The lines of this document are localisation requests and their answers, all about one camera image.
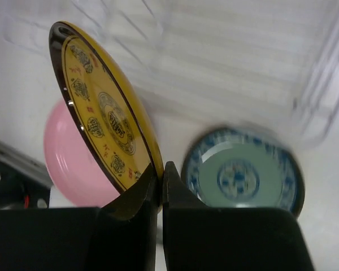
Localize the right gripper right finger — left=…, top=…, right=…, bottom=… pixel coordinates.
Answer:
left=163, top=161, right=314, bottom=270

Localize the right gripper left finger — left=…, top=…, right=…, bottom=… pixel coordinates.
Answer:
left=84, top=165, right=160, bottom=270

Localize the pink plate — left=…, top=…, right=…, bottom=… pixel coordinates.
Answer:
left=43, top=101, right=120, bottom=207

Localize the blue green patterned plate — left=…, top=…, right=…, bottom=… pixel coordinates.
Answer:
left=181, top=126, right=305, bottom=216

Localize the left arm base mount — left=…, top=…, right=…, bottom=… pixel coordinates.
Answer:
left=0, top=161, right=50, bottom=209

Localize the white wire dish rack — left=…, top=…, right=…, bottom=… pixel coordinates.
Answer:
left=0, top=1, right=339, bottom=145

